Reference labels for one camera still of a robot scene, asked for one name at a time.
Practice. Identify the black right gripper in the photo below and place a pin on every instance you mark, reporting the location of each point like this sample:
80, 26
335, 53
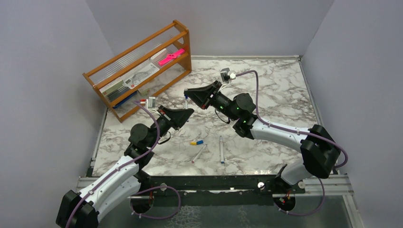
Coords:
201, 96

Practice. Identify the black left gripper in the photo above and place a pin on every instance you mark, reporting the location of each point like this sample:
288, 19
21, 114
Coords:
177, 118

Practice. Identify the white blue marker pen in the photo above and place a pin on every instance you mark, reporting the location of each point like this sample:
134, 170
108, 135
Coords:
222, 158

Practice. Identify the thin white pen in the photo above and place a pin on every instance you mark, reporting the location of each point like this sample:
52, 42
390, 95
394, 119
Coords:
186, 107

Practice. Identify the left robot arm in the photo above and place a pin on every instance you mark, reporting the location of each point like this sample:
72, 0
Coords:
87, 207

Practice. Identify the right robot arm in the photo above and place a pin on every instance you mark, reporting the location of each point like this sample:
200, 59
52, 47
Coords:
319, 154

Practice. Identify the yellow blue marker cap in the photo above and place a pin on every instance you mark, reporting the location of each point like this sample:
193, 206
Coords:
197, 142

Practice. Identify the white red-tipped marker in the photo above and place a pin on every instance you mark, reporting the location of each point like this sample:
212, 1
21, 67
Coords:
198, 154

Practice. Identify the pink plastic tool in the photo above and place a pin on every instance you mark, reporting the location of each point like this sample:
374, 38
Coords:
170, 57

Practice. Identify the white eraser block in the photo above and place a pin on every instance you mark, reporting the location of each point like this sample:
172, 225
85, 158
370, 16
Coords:
159, 55

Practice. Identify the wooden shelf rack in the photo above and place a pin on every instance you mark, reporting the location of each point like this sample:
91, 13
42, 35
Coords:
172, 37

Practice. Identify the white calculator box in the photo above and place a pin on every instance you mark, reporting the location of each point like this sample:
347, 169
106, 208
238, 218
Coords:
138, 74

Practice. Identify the green white book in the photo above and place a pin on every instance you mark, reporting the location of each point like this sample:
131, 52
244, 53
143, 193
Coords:
113, 90

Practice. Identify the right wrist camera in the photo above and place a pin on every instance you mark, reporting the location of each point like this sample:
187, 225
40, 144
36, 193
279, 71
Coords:
227, 76

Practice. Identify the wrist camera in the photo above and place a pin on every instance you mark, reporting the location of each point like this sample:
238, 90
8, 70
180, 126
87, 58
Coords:
227, 76
151, 102

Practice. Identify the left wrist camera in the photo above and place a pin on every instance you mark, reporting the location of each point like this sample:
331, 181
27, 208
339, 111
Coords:
151, 102

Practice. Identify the black mounting rail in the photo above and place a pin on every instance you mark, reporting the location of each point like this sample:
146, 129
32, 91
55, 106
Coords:
222, 190

